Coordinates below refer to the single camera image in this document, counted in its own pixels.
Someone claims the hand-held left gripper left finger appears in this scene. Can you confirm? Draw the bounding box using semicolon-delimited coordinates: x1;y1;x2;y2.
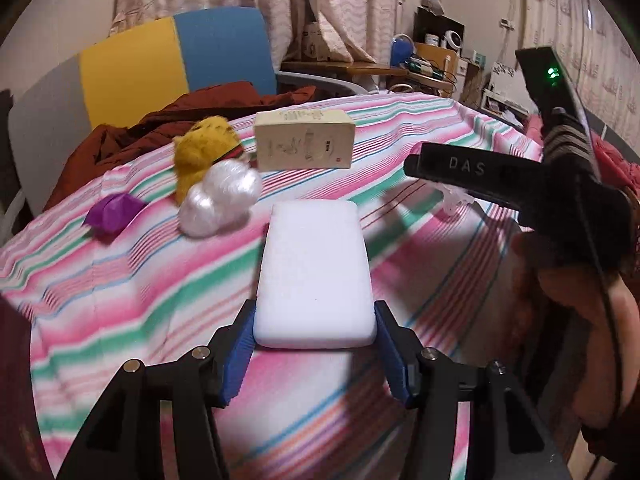
55;299;257;480

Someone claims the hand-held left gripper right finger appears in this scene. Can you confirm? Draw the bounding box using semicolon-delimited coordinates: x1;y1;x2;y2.
372;300;573;480

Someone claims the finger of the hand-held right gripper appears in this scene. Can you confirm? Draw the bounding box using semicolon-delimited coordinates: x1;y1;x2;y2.
404;142;543;207

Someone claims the clear plastic piece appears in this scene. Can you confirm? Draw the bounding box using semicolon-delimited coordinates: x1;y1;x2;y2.
437;182;476;216

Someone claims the white sponge block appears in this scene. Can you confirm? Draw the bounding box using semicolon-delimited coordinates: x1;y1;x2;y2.
252;200;378;350

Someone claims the white plastic bag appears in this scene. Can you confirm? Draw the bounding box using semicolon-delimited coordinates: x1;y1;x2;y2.
178;160;263;238

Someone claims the beige cardboard box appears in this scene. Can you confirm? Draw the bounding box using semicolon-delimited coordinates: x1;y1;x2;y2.
252;108;357;171

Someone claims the purple packet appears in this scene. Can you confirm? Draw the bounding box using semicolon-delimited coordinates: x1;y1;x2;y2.
84;192;146;233

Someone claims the yellow plush toy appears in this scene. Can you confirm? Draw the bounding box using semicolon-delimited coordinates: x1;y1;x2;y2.
172;116;246;206

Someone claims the red cloth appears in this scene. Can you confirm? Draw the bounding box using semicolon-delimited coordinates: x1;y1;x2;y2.
525;115;640;196

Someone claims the white storage box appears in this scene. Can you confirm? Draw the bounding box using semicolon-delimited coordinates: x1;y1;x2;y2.
480;60;531;116

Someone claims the wooden side cabinet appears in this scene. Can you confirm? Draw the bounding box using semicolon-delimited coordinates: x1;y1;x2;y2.
412;42;461;96

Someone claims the blue rounded object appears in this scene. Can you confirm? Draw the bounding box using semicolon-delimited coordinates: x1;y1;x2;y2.
390;34;416;68

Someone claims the striped tablecloth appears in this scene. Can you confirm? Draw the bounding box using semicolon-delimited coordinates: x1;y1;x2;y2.
0;92;546;480

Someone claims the wooden desk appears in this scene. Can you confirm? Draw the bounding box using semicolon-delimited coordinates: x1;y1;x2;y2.
280;57;451;98

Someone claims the dark red board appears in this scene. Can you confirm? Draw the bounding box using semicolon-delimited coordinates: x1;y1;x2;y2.
0;300;56;480

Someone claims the brown jacket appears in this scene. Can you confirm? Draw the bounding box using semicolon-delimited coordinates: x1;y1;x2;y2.
42;81;318;211

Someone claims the grey yellow blue chair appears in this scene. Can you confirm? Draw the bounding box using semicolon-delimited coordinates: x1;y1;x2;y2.
0;7;373;231

